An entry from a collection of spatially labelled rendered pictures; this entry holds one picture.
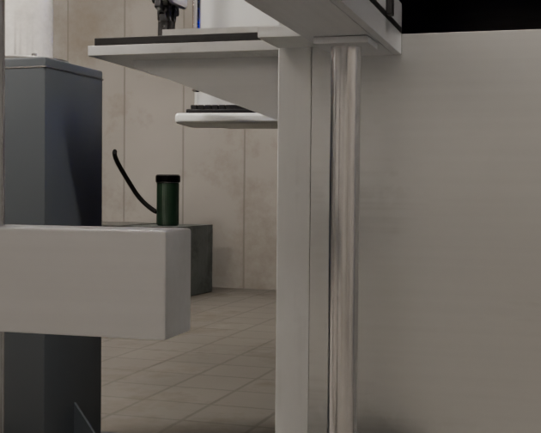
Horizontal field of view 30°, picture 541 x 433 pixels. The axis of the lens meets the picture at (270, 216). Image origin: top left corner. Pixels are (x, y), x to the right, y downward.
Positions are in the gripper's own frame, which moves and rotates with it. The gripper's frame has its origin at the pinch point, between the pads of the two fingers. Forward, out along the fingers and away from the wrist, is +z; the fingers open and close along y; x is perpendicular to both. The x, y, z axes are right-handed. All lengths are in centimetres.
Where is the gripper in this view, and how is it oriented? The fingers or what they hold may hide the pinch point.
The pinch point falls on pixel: (166, 32)
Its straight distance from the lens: 210.3
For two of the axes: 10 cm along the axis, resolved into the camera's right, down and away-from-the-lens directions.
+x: -9.6, -0.4, 2.7
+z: -0.4, 10.0, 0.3
